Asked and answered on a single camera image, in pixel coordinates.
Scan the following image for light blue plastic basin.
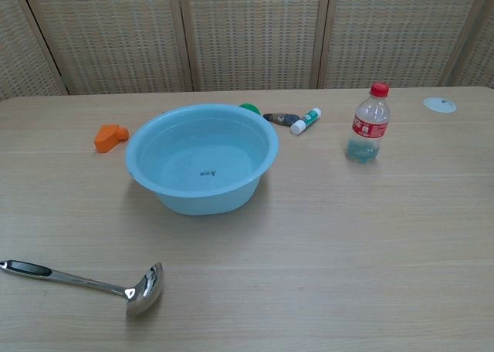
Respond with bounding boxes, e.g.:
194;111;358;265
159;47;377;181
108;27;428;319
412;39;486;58
124;103;280;217

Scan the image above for woven rattan folding screen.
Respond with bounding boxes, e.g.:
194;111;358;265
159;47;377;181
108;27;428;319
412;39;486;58
0;0;494;100

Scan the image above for white green glue stick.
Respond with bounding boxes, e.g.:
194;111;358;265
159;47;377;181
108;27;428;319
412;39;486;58
290;107;323;136

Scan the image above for clear cola bottle red cap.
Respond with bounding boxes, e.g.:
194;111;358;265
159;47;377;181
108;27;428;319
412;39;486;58
345;81;391;164

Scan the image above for white round table grommet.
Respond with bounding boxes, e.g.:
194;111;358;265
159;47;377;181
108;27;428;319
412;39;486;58
423;96;457;114

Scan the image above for orange plastic block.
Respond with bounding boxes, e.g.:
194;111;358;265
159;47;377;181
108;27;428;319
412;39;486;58
93;124;130;154

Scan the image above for grey brown small tool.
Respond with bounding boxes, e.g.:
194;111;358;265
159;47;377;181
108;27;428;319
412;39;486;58
262;112;302;127

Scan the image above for stainless steel ladle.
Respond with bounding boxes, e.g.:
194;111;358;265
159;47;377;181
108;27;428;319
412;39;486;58
0;259;164;317

